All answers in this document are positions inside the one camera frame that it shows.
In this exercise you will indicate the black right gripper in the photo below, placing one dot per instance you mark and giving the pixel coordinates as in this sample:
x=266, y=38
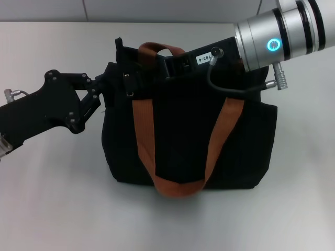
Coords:
x=227, y=52

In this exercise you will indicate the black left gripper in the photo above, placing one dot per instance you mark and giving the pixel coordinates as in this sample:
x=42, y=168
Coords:
x=44, y=109

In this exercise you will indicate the silver zipper pull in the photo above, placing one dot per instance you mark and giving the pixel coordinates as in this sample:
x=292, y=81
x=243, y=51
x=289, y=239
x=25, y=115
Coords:
x=128, y=83

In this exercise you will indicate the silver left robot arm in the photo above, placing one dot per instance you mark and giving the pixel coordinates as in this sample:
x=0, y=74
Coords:
x=4, y=146

